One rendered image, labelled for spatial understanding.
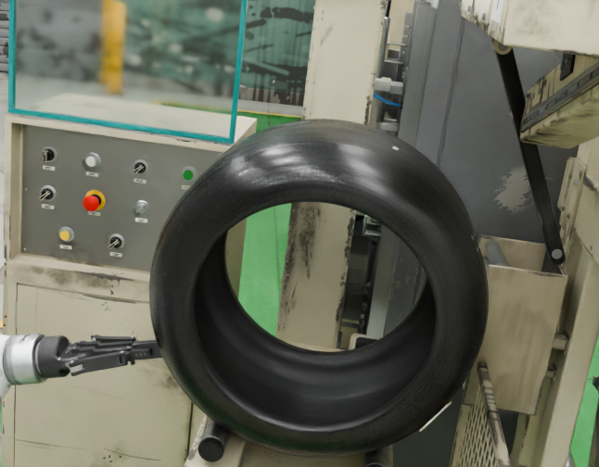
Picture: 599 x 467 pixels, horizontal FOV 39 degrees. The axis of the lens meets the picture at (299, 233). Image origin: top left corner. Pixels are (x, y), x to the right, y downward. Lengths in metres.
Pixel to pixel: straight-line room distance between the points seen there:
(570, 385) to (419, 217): 0.62
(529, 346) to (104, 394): 1.13
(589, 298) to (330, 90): 0.63
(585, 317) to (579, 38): 0.82
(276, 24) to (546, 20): 9.31
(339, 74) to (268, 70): 8.71
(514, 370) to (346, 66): 0.67
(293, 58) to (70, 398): 8.28
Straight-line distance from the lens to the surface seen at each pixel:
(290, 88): 10.35
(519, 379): 1.73
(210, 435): 1.48
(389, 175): 1.28
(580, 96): 1.18
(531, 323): 1.69
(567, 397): 1.78
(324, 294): 1.72
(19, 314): 2.28
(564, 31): 1.00
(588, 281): 1.69
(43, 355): 1.58
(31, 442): 2.45
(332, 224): 1.67
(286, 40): 10.28
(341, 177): 1.27
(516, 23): 0.99
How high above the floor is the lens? 1.70
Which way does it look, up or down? 18 degrees down
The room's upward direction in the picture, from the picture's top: 7 degrees clockwise
